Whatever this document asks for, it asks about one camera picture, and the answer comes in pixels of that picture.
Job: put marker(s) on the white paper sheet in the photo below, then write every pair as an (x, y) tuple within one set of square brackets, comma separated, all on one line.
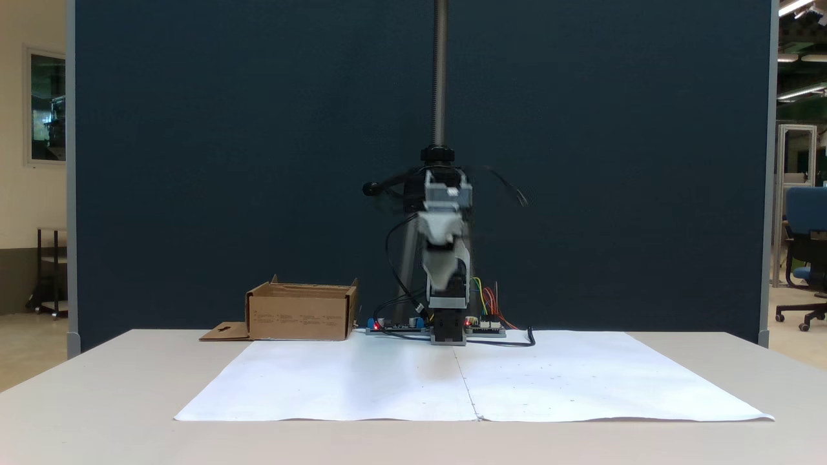
[(336, 381), (601, 381)]

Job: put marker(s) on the blue office chair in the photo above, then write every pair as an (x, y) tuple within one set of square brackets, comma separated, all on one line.
[(807, 245)]

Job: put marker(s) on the dark blue partition panel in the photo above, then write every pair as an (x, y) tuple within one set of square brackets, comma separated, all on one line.
[(258, 161)]

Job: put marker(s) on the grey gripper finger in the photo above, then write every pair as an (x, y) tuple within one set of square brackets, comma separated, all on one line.
[(442, 274)]

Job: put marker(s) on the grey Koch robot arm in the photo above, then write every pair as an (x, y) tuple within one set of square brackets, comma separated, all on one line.
[(449, 303)]

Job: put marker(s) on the brown cardboard box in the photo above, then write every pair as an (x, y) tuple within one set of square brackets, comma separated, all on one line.
[(300, 316)]

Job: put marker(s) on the black trolley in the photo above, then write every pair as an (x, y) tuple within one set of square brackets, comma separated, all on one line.
[(52, 271)]

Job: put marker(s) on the grey controller circuit board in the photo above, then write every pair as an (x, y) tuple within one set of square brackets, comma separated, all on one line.
[(486, 328)]

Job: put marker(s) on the framed wall window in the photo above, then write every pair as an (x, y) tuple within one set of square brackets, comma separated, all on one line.
[(47, 106)]

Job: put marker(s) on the ceiling light strip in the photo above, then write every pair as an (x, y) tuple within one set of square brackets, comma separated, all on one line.
[(801, 92), (795, 7)]

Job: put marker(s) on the blue circuit board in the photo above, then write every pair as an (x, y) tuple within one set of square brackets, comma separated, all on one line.
[(397, 326)]

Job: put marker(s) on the metal frame cabinet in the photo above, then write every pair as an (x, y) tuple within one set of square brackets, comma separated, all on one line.
[(796, 168)]

